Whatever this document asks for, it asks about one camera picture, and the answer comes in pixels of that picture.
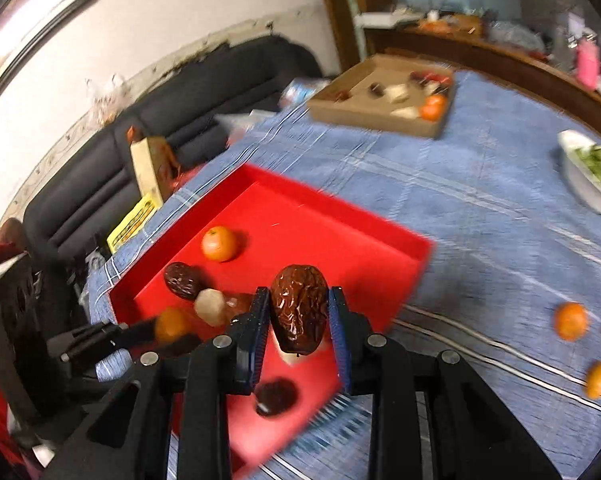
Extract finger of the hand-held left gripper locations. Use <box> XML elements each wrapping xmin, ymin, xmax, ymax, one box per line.
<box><xmin>45</xmin><ymin>316</ymin><xmax>160</xmax><ymax>357</ymax></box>
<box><xmin>60</xmin><ymin>335</ymin><xmax>204</xmax><ymax>365</ymax></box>

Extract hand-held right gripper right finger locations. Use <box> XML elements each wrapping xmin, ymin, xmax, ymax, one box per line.
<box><xmin>329</xmin><ymin>286</ymin><xmax>563</xmax><ymax>480</ymax></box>

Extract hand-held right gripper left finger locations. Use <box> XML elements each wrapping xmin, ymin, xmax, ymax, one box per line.
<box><xmin>40</xmin><ymin>287</ymin><xmax>271</xmax><ymax>480</ymax></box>

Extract orange mandarin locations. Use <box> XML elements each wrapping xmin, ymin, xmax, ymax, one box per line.
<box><xmin>420</xmin><ymin>94</ymin><xmax>448</xmax><ymax>122</ymax></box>
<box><xmin>584</xmin><ymin>361</ymin><xmax>601</xmax><ymax>401</ymax></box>
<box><xmin>553</xmin><ymin>302</ymin><xmax>590</xmax><ymax>342</ymax></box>
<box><xmin>201</xmin><ymin>226</ymin><xmax>238</xmax><ymax>263</ymax></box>
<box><xmin>154</xmin><ymin>307</ymin><xmax>194</xmax><ymax>343</ymax></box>

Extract large wrinkled red date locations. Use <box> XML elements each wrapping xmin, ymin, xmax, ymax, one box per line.
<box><xmin>269</xmin><ymin>265</ymin><xmax>329</xmax><ymax>356</ymax></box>

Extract red tray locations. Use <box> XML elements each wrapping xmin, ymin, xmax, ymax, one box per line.
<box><xmin>108</xmin><ymin>162</ymin><xmax>436</xmax><ymax>478</ymax></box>

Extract glossy brown fruit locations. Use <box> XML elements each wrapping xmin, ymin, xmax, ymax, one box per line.
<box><xmin>223</xmin><ymin>292</ymin><xmax>254</xmax><ymax>322</ymax></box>

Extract white peeled fruit piece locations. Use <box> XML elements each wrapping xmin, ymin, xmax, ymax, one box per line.
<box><xmin>194</xmin><ymin>288</ymin><xmax>227</xmax><ymax>326</ymax></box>

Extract dark round fruit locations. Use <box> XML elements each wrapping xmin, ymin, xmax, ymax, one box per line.
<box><xmin>254</xmin><ymin>377</ymin><xmax>298</xmax><ymax>417</ymax></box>

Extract dark brown date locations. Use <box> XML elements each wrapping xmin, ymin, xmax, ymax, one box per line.
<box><xmin>163</xmin><ymin>262</ymin><xmax>204</xmax><ymax>302</ymax></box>

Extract black stand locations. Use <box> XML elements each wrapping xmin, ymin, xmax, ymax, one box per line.
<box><xmin>0</xmin><ymin>252</ymin><xmax>46</xmax><ymax>426</ymax></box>

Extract yellow packet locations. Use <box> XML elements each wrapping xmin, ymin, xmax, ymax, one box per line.
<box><xmin>106</xmin><ymin>195</ymin><xmax>164</xmax><ymax>255</ymax></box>

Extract beige carton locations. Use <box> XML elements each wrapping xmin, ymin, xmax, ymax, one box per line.
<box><xmin>129</xmin><ymin>136</ymin><xmax>181</xmax><ymax>206</ymax></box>

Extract blue checked tablecloth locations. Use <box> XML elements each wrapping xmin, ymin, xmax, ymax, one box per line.
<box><xmin>83</xmin><ymin>67</ymin><xmax>601</xmax><ymax>480</ymax></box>

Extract cardboard box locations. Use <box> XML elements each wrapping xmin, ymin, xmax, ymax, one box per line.
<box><xmin>306</xmin><ymin>55</ymin><xmax>457</xmax><ymax>140</ymax></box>

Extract black sofa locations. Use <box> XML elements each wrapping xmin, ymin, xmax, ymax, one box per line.
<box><xmin>23</xmin><ymin>35</ymin><xmax>326</xmax><ymax>281</ymax></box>

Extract clear plastic bottle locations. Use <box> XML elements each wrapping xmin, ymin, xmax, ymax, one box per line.
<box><xmin>279</xmin><ymin>77</ymin><xmax>331</xmax><ymax>108</ymax></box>

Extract white bowl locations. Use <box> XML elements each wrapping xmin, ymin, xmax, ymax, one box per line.
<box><xmin>557</xmin><ymin>130</ymin><xmax>601</xmax><ymax>215</ymax></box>

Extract green vegetables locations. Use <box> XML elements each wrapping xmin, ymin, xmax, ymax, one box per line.
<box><xmin>573</xmin><ymin>142</ymin><xmax>601</xmax><ymax>181</ymax></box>

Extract pink bottle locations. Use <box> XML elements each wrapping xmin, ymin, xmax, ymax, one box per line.
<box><xmin>575</xmin><ymin>35</ymin><xmax>601</xmax><ymax>92</ymax></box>

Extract dark window frame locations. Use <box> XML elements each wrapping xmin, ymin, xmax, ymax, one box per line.
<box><xmin>0</xmin><ymin>0</ymin><xmax>96</xmax><ymax>116</ymax></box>

